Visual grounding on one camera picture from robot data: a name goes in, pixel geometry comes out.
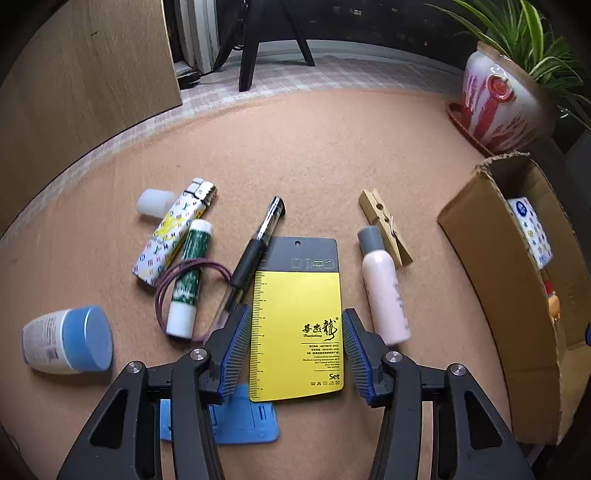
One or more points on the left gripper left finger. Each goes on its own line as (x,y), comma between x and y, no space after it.
(227,348)

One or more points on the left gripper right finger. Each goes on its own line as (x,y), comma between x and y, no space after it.
(365,351)

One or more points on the green white lip balm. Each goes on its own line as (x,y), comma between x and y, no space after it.
(183,304)

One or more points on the black gel pen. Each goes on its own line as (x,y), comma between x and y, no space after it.
(242,276)

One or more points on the blue plastic phone stand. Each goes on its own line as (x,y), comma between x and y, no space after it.
(239,421)

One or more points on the yellow grey card package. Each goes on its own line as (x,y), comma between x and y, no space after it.
(296,348)

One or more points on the pink small bottle grey cap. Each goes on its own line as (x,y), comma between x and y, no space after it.
(383,288)

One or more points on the wooden clothespin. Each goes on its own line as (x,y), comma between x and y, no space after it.
(377,214)

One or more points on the white lotion bottle blue cap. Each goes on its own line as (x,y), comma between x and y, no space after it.
(68,342)

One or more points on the white plastic cap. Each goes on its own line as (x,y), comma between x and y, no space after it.
(155,203)

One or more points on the orange red toy figure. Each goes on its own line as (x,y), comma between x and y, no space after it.
(553,300)

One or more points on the patterned tissue pack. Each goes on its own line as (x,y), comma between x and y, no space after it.
(532,228)

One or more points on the brown cardboard box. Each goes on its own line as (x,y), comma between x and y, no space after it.
(546,364)

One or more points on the red pot saucer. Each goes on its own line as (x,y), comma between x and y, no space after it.
(454,111)

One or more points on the white red flower pot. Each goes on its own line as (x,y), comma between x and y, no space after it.
(502,107)

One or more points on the large wooden board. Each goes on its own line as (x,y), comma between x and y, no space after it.
(93,70)

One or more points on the black tripod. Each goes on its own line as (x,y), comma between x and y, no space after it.
(245,25)

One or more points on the green spider plant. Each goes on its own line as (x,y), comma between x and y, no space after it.
(518,31)

